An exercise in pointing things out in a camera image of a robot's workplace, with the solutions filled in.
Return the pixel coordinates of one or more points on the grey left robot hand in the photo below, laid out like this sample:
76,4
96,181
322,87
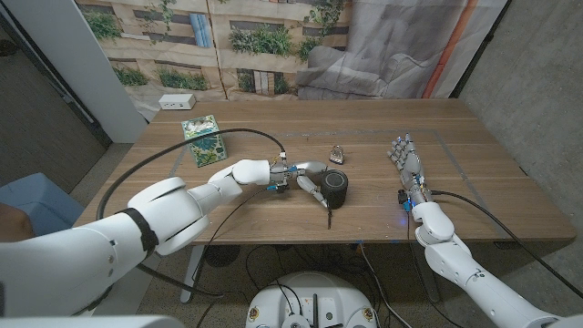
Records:
309,167

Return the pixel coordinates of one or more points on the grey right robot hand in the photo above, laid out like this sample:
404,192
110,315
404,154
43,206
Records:
410,164

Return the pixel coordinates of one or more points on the black cylindrical mesh speaker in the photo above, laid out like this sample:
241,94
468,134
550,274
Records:
334,189

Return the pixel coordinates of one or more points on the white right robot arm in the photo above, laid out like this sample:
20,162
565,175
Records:
478,278

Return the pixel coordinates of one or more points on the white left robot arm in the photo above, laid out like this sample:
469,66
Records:
91,259

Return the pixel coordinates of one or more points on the green floral tissue box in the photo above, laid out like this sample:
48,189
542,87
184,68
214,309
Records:
205,143

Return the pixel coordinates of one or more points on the silver padlock with blue base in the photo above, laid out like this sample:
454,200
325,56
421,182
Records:
337,156

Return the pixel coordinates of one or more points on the grey table leg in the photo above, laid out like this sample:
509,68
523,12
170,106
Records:
428,278

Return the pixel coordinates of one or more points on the black floor fan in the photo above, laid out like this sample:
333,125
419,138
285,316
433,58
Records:
221,255

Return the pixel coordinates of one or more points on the printed building backdrop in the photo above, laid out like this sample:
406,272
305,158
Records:
255,54

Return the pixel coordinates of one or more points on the white robot torso base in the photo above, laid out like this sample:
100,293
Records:
314,296

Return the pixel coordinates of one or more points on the white power strip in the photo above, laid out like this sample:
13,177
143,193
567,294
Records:
176,102

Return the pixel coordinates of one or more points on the white table leg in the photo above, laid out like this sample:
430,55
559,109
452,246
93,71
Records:
196,264

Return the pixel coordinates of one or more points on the white pillar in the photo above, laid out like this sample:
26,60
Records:
77,59

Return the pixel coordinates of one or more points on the white robot chest cover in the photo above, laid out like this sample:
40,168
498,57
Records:
91,322

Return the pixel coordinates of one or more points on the blue upholstered chair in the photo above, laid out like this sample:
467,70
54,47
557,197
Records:
41,200

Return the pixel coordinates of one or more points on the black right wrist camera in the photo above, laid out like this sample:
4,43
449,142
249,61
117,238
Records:
403,197

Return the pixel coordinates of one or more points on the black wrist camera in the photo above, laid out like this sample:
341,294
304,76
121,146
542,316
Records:
403,197
277,186

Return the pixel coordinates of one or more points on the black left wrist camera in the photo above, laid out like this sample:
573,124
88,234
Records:
277,186

